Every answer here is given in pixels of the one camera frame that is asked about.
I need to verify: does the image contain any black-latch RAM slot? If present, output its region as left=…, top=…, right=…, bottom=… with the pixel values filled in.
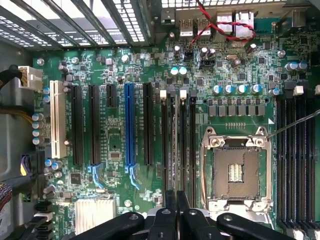
left=167, top=86, right=176, bottom=193
left=188, top=89, right=198, bottom=208
left=276, top=96, right=285, bottom=223
left=284, top=81, right=295, bottom=227

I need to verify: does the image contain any silver CPU socket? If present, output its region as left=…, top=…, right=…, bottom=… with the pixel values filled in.
left=199, top=126, right=275, bottom=225

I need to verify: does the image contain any silver finned heat sink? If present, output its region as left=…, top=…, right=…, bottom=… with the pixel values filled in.
left=74, top=198, right=117, bottom=236

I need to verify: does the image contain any long black expansion slot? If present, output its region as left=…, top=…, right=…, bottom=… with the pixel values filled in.
left=71, top=84, right=85, bottom=166
left=142, top=82, right=155, bottom=166

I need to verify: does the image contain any blue expansion slot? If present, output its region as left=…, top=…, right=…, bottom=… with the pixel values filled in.
left=124, top=82, right=141, bottom=191

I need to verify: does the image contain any short black expansion slot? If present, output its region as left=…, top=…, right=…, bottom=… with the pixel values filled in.
left=106, top=83, right=118, bottom=108

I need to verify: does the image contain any thin metal locking lever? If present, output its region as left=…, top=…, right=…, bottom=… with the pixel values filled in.
left=266, top=109, right=320, bottom=140

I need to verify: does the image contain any white PCI expansion slot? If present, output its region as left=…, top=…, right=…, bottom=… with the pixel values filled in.
left=49, top=79, right=68, bottom=160

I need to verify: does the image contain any green PC motherboard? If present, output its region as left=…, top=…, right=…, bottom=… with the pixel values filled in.
left=32, top=9, right=320, bottom=240

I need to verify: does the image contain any grey metal PC case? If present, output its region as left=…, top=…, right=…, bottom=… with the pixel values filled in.
left=0, top=0, right=320, bottom=240

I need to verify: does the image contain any white power connector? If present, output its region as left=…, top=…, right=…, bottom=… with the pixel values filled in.
left=17, top=65, right=44, bottom=94

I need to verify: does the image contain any silver USB port block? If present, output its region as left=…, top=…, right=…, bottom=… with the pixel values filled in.
left=197, top=18, right=213, bottom=36
left=179, top=18, right=195, bottom=37

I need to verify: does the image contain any silver ethernet port block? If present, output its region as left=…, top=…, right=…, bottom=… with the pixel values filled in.
left=216, top=11, right=235, bottom=34
left=234, top=9, right=255, bottom=39

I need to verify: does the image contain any black SATA cable plug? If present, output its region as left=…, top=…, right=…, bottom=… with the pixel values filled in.
left=23, top=201, right=54, bottom=240

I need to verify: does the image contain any purple wire black connector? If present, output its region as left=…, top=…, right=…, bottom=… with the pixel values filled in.
left=20, top=150, right=46, bottom=176

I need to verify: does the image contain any grey ribbon cable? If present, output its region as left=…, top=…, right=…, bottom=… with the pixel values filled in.
left=0, top=181, right=13, bottom=214

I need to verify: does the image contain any yellow black cable bundle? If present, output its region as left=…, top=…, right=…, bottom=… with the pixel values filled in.
left=0, top=106, right=34, bottom=125

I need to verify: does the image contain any red black twisted wire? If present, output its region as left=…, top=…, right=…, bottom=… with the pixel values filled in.
left=186, top=0, right=257, bottom=57

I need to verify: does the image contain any black sleeved cable bundle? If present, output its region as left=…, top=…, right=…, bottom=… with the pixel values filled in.
left=0, top=67, right=21, bottom=89

